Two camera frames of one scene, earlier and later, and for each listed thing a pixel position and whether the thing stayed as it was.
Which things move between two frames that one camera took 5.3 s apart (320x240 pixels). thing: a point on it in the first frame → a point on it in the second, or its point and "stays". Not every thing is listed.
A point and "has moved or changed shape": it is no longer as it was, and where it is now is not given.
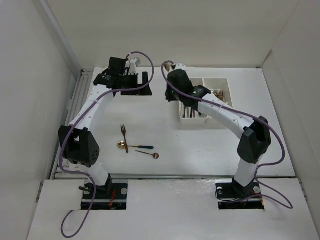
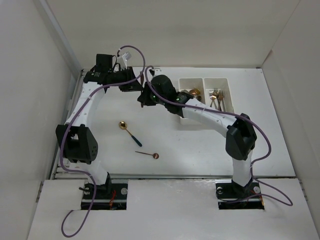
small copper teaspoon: [155, 155] stays
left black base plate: [111, 196] stays
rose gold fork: [123, 129] has moved or changed shape
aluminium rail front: [173, 176] stays
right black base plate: [238, 195] stays
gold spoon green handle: [121, 145] → [123, 125]
